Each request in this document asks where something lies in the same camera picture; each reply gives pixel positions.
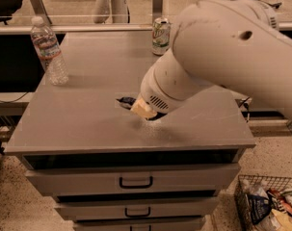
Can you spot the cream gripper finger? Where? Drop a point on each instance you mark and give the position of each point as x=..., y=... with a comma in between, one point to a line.
x=142, y=109

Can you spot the blue rxbar blueberry wrapper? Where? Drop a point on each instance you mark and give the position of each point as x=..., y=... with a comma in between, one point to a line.
x=126, y=102

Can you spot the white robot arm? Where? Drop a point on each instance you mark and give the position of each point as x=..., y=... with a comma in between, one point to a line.
x=233, y=44

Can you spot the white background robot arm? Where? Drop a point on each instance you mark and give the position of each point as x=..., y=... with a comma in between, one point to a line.
x=118, y=9

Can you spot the green white 7up can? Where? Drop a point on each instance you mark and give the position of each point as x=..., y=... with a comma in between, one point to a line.
x=160, y=36

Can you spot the grey drawer cabinet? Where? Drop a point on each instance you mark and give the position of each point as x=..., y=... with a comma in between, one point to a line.
x=82, y=125

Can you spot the top grey drawer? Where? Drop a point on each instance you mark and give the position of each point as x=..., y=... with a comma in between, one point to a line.
x=94, y=181

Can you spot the grey drawer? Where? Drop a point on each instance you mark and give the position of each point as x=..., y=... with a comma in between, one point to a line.
x=137, y=208
x=152, y=224
x=94, y=181

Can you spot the middle grey drawer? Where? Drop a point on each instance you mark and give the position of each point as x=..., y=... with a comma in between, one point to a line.
x=137, y=208

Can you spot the clear plastic water bottle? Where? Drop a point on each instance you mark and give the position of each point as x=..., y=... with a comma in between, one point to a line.
x=49, y=51

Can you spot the bottom grey drawer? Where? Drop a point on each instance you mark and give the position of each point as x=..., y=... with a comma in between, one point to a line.
x=152, y=224

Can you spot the blue snack bag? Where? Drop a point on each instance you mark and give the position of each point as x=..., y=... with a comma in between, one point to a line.
x=260, y=208

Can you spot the red snack bag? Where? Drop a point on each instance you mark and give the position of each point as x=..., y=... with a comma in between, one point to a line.
x=278, y=202

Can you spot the yellow snack bag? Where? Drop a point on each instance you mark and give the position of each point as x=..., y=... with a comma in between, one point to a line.
x=276, y=221

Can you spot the middle metal bracket post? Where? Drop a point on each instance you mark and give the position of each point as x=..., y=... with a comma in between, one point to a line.
x=157, y=8

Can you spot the metal bracket post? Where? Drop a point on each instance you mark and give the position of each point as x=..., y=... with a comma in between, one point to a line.
x=40, y=10
x=157, y=8

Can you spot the left metal bracket post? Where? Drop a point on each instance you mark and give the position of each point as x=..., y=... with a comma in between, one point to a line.
x=40, y=10

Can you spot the wire basket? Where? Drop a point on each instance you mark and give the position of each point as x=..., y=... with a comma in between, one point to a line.
x=242, y=202

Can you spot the grey metal rail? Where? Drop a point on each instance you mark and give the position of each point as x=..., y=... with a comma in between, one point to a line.
x=25, y=30

